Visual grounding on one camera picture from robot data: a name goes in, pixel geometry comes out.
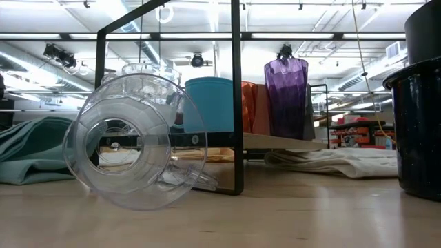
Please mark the teal cloth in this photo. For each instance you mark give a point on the teal cloth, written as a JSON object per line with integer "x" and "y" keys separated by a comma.
{"x": 31, "y": 155}

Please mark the white ceiling vent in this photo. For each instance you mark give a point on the white ceiling vent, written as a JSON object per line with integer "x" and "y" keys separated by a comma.
{"x": 393, "y": 50}

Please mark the white checked towel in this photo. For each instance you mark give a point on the white checked towel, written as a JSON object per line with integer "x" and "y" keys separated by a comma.
{"x": 330, "y": 165}

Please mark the light blue mug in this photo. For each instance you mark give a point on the light blue mug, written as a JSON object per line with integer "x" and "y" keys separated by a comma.
{"x": 210, "y": 103}

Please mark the white napkin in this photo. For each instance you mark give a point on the white napkin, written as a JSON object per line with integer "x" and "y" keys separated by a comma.
{"x": 117, "y": 159}

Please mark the tan paper cup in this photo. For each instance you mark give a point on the tan paper cup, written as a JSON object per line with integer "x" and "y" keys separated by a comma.
{"x": 264, "y": 110}

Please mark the dark blue speckled enamel mug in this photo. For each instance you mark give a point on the dark blue speckled enamel mug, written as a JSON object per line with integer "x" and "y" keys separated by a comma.
{"x": 418, "y": 137}

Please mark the black overhead frame bar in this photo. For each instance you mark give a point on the black overhead frame bar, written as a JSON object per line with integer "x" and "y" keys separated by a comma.
{"x": 337, "y": 36}

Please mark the red parts shelf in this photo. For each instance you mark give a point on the red parts shelf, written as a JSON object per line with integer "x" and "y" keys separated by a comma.
{"x": 361, "y": 131}

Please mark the orange faceted tumbler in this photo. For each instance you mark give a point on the orange faceted tumbler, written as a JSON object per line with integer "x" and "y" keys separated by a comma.
{"x": 249, "y": 106}

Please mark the black ceiling spotlight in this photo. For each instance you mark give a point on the black ceiling spotlight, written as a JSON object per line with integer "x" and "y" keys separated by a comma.
{"x": 197, "y": 60}
{"x": 60, "y": 56}
{"x": 285, "y": 51}

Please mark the black cup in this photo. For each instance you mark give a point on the black cup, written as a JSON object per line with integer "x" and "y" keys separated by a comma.
{"x": 425, "y": 34}

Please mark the purple faceted tumbler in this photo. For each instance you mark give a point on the purple faceted tumbler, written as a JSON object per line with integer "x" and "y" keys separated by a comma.
{"x": 286, "y": 100}

